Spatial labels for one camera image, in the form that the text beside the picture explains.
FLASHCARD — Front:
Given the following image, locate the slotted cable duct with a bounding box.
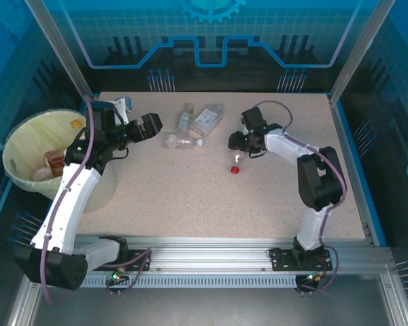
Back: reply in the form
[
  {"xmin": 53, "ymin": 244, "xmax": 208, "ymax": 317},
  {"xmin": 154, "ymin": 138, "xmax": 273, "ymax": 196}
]
[{"xmin": 78, "ymin": 274, "xmax": 299, "ymax": 289}]

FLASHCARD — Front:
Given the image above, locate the square clear bottle white label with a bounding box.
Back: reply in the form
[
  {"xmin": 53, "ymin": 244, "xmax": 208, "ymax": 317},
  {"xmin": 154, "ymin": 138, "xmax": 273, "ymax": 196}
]
[{"xmin": 192, "ymin": 104, "xmax": 225, "ymax": 137}]

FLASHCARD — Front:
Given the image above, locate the aluminium frame post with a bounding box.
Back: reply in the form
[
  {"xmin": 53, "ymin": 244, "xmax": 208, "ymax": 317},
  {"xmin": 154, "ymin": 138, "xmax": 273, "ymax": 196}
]
[
  {"xmin": 328, "ymin": 0, "xmax": 397, "ymax": 103},
  {"xmin": 23, "ymin": 0, "xmax": 95, "ymax": 103}
]

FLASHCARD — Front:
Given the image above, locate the crushed clear bottle white cap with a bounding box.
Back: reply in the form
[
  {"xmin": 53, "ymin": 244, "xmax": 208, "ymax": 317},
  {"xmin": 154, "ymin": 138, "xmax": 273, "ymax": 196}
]
[{"xmin": 162, "ymin": 132, "xmax": 205, "ymax": 149}]

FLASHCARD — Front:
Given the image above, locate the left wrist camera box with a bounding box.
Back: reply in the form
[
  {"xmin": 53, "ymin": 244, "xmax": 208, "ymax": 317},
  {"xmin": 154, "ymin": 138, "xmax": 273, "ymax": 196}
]
[{"xmin": 114, "ymin": 96, "xmax": 135, "ymax": 118}]

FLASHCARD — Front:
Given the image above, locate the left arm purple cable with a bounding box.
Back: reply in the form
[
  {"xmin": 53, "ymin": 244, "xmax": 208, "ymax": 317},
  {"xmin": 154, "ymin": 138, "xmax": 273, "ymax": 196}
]
[{"xmin": 40, "ymin": 96, "xmax": 156, "ymax": 306}]

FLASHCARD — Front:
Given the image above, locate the red carton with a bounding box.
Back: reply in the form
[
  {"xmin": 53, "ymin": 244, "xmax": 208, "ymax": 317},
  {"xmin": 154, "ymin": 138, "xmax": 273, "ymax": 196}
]
[{"xmin": 44, "ymin": 151, "xmax": 67, "ymax": 177}]

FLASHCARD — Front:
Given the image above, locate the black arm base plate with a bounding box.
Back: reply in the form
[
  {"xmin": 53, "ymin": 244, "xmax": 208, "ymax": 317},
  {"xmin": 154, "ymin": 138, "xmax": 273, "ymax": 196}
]
[
  {"xmin": 90, "ymin": 249, "xmax": 154, "ymax": 272},
  {"xmin": 270, "ymin": 247, "xmax": 334, "ymax": 272}
]

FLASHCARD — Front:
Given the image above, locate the white plastic bin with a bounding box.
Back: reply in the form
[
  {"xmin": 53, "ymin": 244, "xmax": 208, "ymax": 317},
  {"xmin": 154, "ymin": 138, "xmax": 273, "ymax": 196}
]
[{"xmin": 2, "ymin": 107, "xmax": 118, "ymax": 214}]

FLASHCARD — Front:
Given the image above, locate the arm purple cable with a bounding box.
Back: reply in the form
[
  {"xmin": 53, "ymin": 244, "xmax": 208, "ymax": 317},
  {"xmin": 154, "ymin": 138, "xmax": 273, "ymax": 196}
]
[
  {"xmin": 253, "ymin": 99, "xmax": 347, "ymax": 296},
  {"xmin": 40, "ymin": 96, "xmax": 156, "ymax": 306}
]

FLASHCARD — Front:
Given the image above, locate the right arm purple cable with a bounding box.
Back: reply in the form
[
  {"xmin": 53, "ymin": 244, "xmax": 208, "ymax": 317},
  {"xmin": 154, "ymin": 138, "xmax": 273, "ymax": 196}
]
[{"xmin": 253, "ymin": 99, "xmax": 347, "ymax": 296}]

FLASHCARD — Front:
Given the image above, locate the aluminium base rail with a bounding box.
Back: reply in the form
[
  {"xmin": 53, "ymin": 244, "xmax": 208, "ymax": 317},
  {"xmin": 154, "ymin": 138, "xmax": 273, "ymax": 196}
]
[{"xmin": 30, "ymin": 236, "xmax": 392, "ymax": 272}]

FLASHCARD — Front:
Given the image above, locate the clear bottle red label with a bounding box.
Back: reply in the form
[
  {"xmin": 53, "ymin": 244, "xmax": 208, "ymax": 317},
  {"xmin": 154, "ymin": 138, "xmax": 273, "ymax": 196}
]
[{"xmin": 229, "ymin": 151, "xmax": 244, "ymax": 175}]

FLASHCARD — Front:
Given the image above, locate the small clear bottle green label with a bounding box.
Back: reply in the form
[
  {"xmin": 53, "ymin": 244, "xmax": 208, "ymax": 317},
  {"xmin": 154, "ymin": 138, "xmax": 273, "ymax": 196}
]
[{"xmin": 176, "ymin": 103, "xmax": 195, "ymax": 132}]

